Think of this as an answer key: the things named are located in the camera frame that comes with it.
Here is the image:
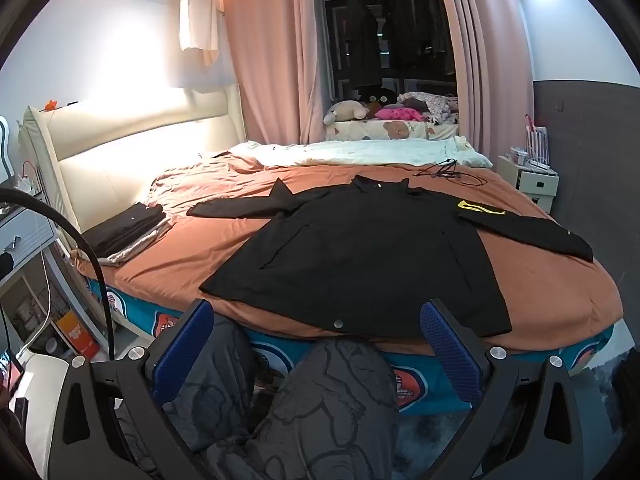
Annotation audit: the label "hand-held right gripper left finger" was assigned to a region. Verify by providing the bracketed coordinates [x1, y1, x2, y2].
[47, 299, 221, 480]

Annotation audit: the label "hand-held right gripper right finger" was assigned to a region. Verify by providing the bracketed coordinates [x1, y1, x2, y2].
[419, 298, 613, 480]

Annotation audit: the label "black long-sleeved shirt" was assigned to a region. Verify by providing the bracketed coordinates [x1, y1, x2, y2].
[186, 175, 594, 338]

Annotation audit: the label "folded black clothes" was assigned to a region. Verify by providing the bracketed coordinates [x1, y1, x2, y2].
[81, 203, 167, 259]

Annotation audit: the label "row of hanging dark clothes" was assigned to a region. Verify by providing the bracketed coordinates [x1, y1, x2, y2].
[382, 0, 455, 61]

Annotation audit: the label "orange box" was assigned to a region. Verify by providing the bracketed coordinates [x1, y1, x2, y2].
[55, 310, 101, 361]

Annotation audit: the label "orange-brown bed blanket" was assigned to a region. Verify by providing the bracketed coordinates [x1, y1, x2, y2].
[70, 152, 626, 356]

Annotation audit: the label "person's grey printed pants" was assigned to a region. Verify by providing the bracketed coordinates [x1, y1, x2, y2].
[115, 312, 401, 480]

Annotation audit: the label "blue printed mattress cover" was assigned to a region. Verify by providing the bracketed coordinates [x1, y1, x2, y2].
[85, 280, 616, 413]

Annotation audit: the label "white drawer cabinet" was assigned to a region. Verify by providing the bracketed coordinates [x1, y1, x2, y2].
[0, 200, 61, 281]

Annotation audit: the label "cream padded headboard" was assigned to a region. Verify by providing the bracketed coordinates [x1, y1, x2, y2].
[20, 84, 248, 241]

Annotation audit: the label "white power strip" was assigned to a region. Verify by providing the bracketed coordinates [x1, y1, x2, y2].
[520, 157, 558, 176]

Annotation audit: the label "white quilt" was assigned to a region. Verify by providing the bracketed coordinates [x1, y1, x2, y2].
[229, 136, 493, 170]

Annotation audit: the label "bear print bedding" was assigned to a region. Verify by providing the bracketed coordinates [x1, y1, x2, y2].
[325, 119, 460, 142]

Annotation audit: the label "pink striped gift bag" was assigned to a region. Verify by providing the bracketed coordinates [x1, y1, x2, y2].
[522, 115, 550, 163]

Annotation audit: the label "pink cloth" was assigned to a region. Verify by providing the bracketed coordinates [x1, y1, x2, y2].
[376, 106, 426, 122]

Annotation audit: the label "cream plush toy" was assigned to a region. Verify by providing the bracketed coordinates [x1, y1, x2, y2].
[323, 100, 371, 126]

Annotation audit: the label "black plush toy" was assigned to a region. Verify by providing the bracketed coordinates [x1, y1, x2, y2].
[360, 87, 396, 107]

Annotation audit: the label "pink curtain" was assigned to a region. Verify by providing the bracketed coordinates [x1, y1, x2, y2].
[432, 0, 538, 161]
[222, 0, 326, 143]

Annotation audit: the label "hanging black coat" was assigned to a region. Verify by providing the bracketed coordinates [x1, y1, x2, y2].
[342, 0, 382, 88]

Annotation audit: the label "hanging white garment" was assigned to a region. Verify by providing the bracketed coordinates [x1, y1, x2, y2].
[179, 0, 223, 66]

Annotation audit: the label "thick black cable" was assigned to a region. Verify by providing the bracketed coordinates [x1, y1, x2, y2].
[0, 187, 118, 361]

